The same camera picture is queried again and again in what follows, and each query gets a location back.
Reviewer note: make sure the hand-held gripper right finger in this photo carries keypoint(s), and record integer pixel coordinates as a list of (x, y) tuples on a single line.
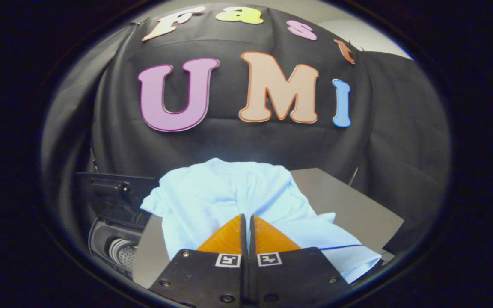
[(293, 273)]

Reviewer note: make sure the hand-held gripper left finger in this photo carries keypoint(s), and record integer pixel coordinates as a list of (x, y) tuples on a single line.
[(203, 273)]

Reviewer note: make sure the light blue shirt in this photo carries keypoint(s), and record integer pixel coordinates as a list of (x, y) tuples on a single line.
[(221, 192)]

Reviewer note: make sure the black backdrop cloth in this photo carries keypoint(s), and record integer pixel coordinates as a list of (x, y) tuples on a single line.
[(238, 145)]

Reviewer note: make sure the beige cabinet with dark frame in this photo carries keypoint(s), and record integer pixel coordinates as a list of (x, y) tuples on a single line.
[(349, 205)]

